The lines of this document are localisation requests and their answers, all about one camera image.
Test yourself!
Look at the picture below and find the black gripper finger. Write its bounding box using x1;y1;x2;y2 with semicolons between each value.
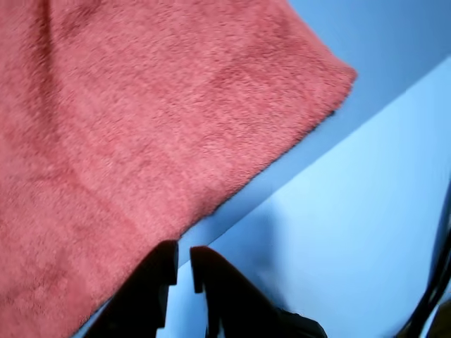
86;239;179;338
190;246;283;338

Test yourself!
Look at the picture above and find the orange terry towel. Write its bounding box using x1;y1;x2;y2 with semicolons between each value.
0;0;359;338

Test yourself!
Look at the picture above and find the black cable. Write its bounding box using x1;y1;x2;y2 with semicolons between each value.
396;175;451;338

